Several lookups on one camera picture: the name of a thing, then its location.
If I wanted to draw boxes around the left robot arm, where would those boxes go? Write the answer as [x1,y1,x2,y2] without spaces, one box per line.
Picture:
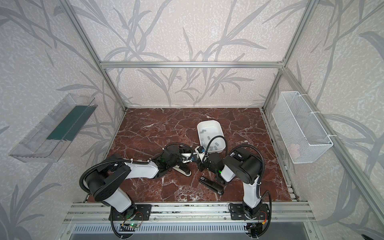
[79,146,193,213]

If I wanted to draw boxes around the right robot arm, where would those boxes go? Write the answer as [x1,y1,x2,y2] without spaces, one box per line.
[197,144,266,211]

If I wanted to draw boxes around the white plastic tray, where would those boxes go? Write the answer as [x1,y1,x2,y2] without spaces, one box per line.
[197,120,226,153]

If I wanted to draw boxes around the staple strips in tray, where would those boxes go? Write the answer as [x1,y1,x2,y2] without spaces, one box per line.
[199,128,223,151]

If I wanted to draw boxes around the green circuit board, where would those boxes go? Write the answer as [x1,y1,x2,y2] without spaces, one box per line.
[120,223,141,232]

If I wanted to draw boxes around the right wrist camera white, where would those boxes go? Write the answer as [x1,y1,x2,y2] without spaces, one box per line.
[195,146,208,163]

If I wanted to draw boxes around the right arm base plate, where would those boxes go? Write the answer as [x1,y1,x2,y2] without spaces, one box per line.
[228,203,271,221]

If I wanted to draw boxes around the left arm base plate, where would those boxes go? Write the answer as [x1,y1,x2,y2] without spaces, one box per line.
[109,204,152,221]

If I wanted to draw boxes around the white wire mesh basket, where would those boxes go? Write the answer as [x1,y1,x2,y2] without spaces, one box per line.
[272,91,334,164]

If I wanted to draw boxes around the aluminium front rail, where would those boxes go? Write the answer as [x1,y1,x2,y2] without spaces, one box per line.
[63,202,316,224]

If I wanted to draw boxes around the clear plastic wall bin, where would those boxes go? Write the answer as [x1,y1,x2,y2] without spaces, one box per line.
[9,94,98,163]

